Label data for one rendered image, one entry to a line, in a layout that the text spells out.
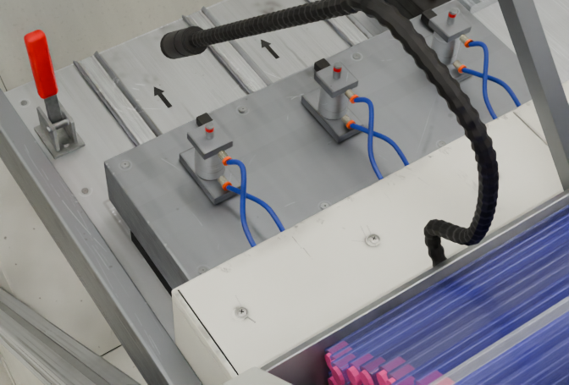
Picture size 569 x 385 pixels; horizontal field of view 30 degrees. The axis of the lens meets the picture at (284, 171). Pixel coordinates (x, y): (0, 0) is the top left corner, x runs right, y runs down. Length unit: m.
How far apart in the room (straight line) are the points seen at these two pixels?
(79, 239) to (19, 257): 0.50
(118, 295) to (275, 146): 0.16
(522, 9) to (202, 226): 0.26
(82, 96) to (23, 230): 0.42
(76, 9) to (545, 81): 1.36
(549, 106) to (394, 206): 0.13
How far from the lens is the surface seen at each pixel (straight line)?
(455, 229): 0.60
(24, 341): 1.10
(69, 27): 1.97
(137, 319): 0.77
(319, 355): 0.59
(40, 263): 1.32
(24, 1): 1.95
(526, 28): 0.70
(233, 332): 0.69
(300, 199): 0.77
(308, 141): 0.81
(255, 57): 0.95
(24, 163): 0.87
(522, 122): 0.82
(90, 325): 1.34
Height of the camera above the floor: 1.90
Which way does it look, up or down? 65 degrees down
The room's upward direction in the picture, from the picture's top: 94 degrees clockwise
